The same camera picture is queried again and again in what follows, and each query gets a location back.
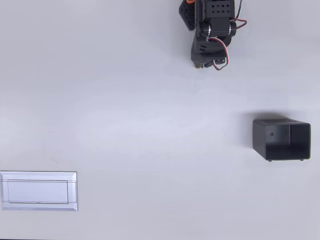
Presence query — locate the white rectangular tray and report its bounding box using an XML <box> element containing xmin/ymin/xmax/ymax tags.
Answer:
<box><xmin>0</xmin><ymin>171</ymin><xmax>79</xmax><ymax>212</ymax></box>

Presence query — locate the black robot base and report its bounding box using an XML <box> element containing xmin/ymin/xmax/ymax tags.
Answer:
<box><xmin>178</xmin><ymin>0</ymin><xmax>197</xmax><ymax>32</ymax></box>

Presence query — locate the black open box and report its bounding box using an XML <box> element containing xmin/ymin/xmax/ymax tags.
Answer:
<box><xmin>252</xmin><ymin>119</ymin><xmax>312</xmax><ymax>162</ymax></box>

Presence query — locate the red white servo cable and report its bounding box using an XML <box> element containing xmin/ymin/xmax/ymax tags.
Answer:
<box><xmin>206</xmin><ymin>18</ymin><xmax>248</xmax><ymax>71</ymax></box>

